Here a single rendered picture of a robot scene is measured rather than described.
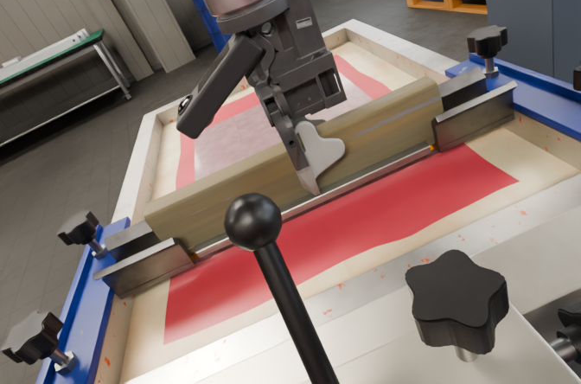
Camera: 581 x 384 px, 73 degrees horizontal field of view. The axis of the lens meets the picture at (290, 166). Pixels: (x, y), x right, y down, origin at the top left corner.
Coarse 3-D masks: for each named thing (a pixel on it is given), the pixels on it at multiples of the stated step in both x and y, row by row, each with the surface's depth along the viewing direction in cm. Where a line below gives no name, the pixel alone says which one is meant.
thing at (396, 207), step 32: (352, 96) 72; (448, 160) 48; (480, 160) 46; (352, 192) 50; (384, 192) 47; (416, 192) 45; (448, 192) 43; (480, 192) 42; (352, 224) 45; (384, 224) 43; (416, 224) 41; (352, 256) 41
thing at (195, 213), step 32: (384, 96) 44; (416, 96) 43; (320, 128) 44; (352, 128) 43; (384, 128) 44; (416, 128) 45; (256, 160) 43; (288, 160) 43; (352, 160) 45; (192, 192) 43; (224, 192) 43; (288, 192) 45; (160, 224) 44; (192, 224) 44
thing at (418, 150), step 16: (416, 144) 46; (384, 160) 46; (400, 160) 45; (352, 176) 45; (368, 176) 45; (320, 192) 45; (336, 192) 45; (288, 208) 45; (304, 208) 45; (208, 240) 46; (224, 240) 45
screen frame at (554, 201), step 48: (384, 48) 76; (144, 144) 81; (576, 144) 38; (144, 192) 67; (576, 192) 33; (480, 240) 33; (336, 288) 34; (384, 288) 32; (240, 336) 34; (288, 336) 32
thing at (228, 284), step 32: (256, 96) 90; (224, 128) 82; (256, 128) 76; (192, 160) 75; (224, 160) 70; (288, 224) 49; (320, 224) 47; (224, 256) 49; (288, 256) 45; (320, 256) 43; (192, 288) 46; (224, 288) 44; (256, 288) 43; (192, 320) 42; (224, 320) 41
